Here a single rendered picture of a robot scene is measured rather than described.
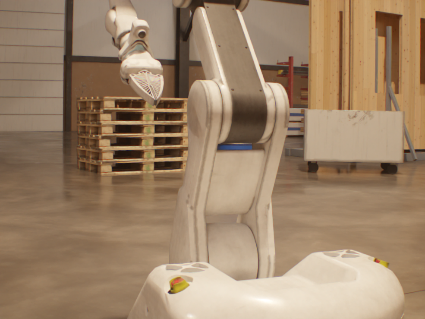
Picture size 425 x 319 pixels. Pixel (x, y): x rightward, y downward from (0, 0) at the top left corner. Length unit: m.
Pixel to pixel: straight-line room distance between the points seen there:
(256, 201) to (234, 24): 0.47
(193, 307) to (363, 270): 0.38
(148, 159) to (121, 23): 5.64
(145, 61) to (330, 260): 0.65
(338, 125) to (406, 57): 3.29
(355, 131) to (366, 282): 6.29
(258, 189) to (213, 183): 0.12
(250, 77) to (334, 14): 9.37
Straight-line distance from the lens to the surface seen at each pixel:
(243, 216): 1.72
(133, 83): 1.49
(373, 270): 1.38
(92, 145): 7.38
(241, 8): 1.79
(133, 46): 1.60
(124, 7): 1.81
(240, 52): 1.60
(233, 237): 1.63
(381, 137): 7.59
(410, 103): 10.57
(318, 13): 10.70
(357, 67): 9.83
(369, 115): 7.57
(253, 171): 1.60
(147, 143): 7.29
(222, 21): 1.67
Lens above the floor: 0.69
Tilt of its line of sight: 4 degrees down
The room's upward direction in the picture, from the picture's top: 1 degrees clockwise
